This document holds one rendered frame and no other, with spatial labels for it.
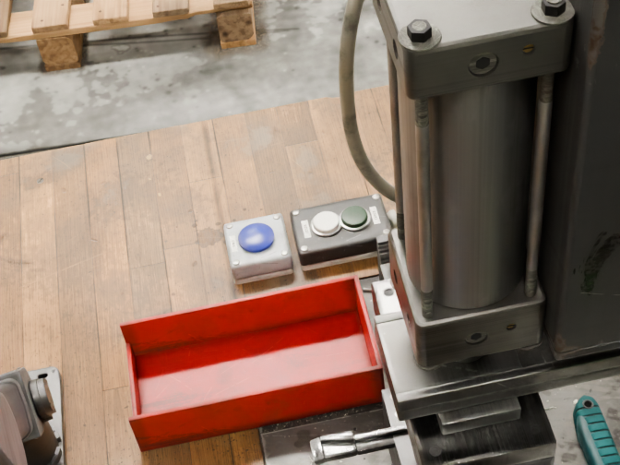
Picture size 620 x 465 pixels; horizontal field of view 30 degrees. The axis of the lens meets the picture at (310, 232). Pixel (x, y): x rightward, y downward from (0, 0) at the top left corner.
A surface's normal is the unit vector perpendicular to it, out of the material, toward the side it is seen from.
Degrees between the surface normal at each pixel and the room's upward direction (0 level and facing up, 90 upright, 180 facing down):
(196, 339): 90
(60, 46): 90
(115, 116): 0
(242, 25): 90
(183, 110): 0
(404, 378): 0
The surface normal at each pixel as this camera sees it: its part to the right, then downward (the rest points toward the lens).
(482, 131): 0.12, 0.74
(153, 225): -0.09, -0.65
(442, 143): -0.42, 0.71
